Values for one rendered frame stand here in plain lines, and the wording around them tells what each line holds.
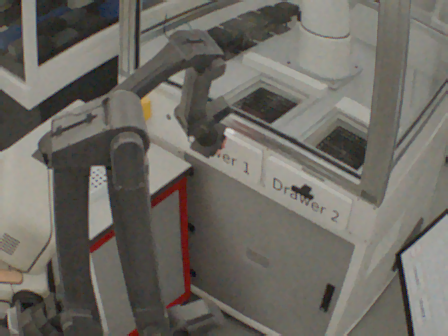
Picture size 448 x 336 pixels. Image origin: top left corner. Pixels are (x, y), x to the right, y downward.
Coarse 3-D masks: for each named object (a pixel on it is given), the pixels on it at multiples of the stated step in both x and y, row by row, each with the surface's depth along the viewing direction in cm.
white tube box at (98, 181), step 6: (96, 168) 193; (102, 168) 193; (90, 174) 190; (96, 174) 191; (102, 174) 190; (96, 180) 189; (102, 180) 188; (96, 186) 187; (102, 186) 186; (90, 192) 184; (96, 192) 185; (102, 192) 188; (90, 198) 184; (96, 198) 186
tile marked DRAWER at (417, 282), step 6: (420, 264) 132; (408, 270) 134; (414, 270) 132; (420, 270) 130; (414, 276) 131; (420, 276) 129; (414, 282) 130; (420, 282) 128; (414, 288) 129; (420, 288) 127; (414, 294) 127
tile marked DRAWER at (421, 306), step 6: (426, 294) 123; (414, 300) 126; (420, 300) 124; (426, 300) 122; (414, 306) 125; (420, 306) 123; (426, 306) 121; (420, 312) 122; (426, 312) 120; (420, 318) 120; (426, 318) 118; (420, 324) 119
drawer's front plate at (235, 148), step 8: (184, 136) 197; (232, 136) 184; (184, 144) 199; (232, 144) 184; (240, 144) 182; (248, 144) 182; (224, 152) 188; (232, 152) 186; (240, 152) 184; (248, 152) 181; (256, 152) 179; (216, 160) 192; (240, 160) 185; (248, 160) 183; (256, 160) 181; (232, 168) 189; (240, 168) 187; (248, 168) 185; (256, 168) 182; (248, 176) 186; (256, 176) 184
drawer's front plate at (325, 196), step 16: (272, 160) 177; (272, 176) 180; (288, 176) 175; (304, 176) 172; (272, 192) 183; (288, 192) 178; (320, 192) 169; (336, 192) 167; (304, 208) 177; (320, 208) 172; (336, 208) 168; (336, 224) 171
